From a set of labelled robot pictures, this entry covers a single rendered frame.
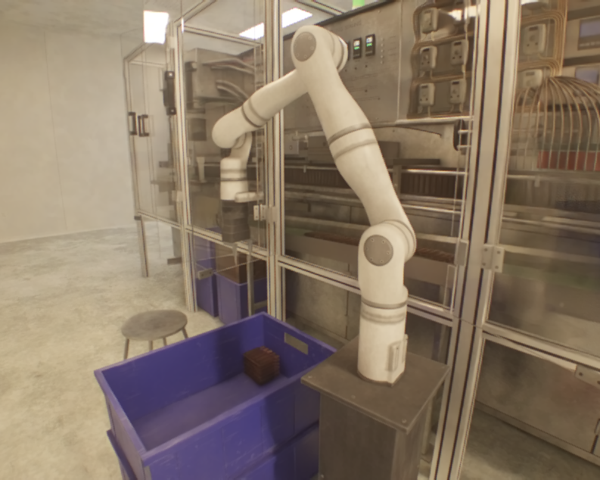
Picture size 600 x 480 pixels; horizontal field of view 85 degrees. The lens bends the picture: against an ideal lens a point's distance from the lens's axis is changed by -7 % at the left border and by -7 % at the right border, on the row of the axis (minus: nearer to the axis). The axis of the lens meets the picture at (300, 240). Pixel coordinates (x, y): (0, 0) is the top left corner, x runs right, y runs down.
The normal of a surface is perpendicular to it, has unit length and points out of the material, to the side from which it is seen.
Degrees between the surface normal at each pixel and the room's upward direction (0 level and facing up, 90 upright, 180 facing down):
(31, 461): 0
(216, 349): 90
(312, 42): 88
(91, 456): 0
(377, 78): 90
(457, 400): 90
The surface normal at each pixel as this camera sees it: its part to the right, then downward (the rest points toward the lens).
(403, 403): 0.00, -0.97
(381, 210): -0.45, 0.47
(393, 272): -0.33, 0.28
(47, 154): 0.67, 0.18
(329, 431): -0.63, 0.18
